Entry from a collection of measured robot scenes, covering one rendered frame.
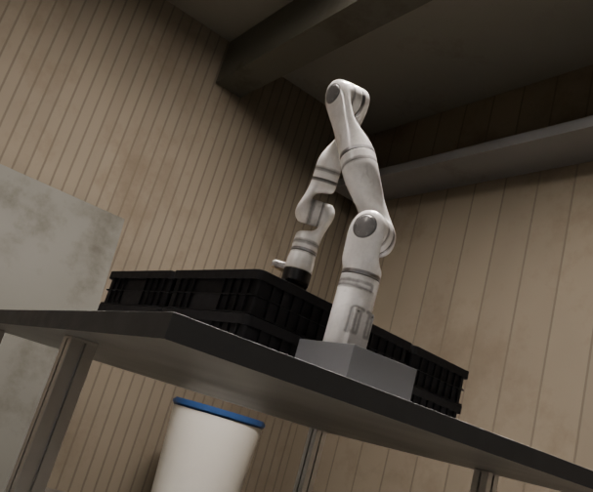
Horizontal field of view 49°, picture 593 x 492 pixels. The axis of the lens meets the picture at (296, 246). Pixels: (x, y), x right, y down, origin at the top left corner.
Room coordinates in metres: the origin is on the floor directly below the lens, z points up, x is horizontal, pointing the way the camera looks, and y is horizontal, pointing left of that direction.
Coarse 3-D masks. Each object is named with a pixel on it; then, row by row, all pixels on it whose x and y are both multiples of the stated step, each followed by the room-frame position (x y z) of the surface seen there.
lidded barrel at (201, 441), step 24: (192, 408) 3.46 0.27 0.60; (216, 408) 3.42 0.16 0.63; (168, 432) 3.57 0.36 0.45; (192, 432) 3.45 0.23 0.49; (216, 432) 3.43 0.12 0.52; (240, 432) 3.47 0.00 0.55; (168, 456) 3.52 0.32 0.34; (192, 456) 3.44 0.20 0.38; (216, 456) 3.44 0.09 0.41; (240, 456) 3.51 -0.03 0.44; (168, 480) 3.49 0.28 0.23; (192, 480) 3.45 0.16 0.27; (216, 480) 3.46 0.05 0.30; (240, 480) 3.58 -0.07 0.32
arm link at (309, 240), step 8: (328, 208) 1.64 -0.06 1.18; (320, 216) 1.64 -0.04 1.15; (328, 216) 1.64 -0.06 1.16; (320, 224) 1.64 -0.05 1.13; (328, 224) 1.65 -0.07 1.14; (296, 232) 1.66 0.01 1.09; (304, 232) 1.64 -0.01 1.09; (312, 232) 1.64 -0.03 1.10; (320, 232) 1.64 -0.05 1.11; (296, 240) 1.65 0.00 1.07; (304, 240) 1.64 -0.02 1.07; (312, 240) 1.64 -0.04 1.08; (320, 240) 1.66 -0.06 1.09; (296, 248) 1.64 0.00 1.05; (304, 248) 1.64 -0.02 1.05; (312, 248) 1.64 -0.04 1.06
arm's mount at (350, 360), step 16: (304, 352) 1.45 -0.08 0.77; (320, 352) 1.40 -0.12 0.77; (336, 352) 1.36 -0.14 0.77; (352, 352) 1.32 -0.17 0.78; (368, 352) 1.34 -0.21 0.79; (336, 368) 1.34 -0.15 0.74; (352, 368) 1.32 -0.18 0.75; (368, 368) 1.34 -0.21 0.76; (384, 368) 1.37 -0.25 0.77; (400, 368) 1.39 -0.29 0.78; (368, 384) 1.35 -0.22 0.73; (384, 384) 1.37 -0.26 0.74; (400, 384) 1.40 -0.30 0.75
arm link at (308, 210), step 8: (312, 184) 1.63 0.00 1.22; (320, 184) 1.61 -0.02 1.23; (328, 184) 1.61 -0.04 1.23; (336, 184) 1.63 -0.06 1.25; (312, 192) 1.62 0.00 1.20; (320, 192) 1.64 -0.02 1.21; (328, 192) 1.63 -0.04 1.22; (304, 200) 1.63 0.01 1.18; (312, 200) 1.64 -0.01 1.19; (296, 208) 1.66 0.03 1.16; (304, 208) 1.64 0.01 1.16; (312, 208) 1.63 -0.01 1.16; (320, 208) 1.63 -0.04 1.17; (296, 216) 1.66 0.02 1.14; (304, 216) 1.65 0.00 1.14; (312, 216) 1.64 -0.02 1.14; (312, 224) 1.66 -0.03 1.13
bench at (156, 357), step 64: (0, 320) 1.82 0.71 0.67; (64, 320) 1.33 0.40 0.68; (128, 320) 1.05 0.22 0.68; (192, 320) 0.93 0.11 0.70; (64, 384) 1.43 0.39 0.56; (192, 384) 2.09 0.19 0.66; (256, 384) 1.28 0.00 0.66; (320, 384) 1.07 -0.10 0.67; (320, 448) 3.00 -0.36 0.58; (448, 448) 1.55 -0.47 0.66; (512, 448) 1.35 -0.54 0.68
